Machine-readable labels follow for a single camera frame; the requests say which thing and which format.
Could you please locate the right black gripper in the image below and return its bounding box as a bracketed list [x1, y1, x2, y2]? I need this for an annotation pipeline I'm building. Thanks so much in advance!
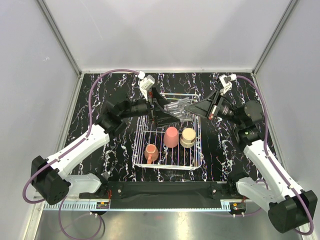
[184, 89, 244, 127]

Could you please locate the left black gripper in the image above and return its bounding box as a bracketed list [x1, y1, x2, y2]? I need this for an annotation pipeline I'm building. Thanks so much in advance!
[119, 86, 181, 128]

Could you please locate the clear plastic measuring cup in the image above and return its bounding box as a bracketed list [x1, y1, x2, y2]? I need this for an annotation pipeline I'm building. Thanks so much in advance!
[163, 97, 193, 122]

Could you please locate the pink plastic cup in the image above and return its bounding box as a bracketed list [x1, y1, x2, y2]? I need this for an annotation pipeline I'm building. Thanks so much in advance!
[163, 126, 179, 148]

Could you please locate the cream brown paper cup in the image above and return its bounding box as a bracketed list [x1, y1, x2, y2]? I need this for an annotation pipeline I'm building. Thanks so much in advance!
[179, 127, 196, 148]

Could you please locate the orange ceramic mug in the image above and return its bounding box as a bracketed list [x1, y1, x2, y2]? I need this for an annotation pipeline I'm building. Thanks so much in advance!
[144, 144, 159, 164]

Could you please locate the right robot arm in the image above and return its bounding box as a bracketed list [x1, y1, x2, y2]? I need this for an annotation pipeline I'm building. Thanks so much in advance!
[184, 91, 318, 235]

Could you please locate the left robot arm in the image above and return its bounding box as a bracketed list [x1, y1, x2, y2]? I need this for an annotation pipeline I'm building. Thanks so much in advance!
[28, 87, 179, 205]

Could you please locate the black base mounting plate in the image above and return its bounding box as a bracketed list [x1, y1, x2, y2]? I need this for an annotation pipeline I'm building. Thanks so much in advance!
[79, 181, 244, 210]

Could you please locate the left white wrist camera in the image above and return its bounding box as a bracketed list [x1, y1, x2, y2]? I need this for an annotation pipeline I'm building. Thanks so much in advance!
[137, 71, 155, 101]

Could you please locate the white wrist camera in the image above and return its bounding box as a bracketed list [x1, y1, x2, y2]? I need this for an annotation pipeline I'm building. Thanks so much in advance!
[137, 71, 155, 101]
[219, 73, 237, 96]

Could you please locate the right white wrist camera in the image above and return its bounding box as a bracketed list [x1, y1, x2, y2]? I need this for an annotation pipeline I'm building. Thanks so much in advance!
[219, 73, 237, 96]

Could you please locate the white wire dish rack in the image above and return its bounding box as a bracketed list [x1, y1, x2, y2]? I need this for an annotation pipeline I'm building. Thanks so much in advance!
[132, 91, 203, 171]

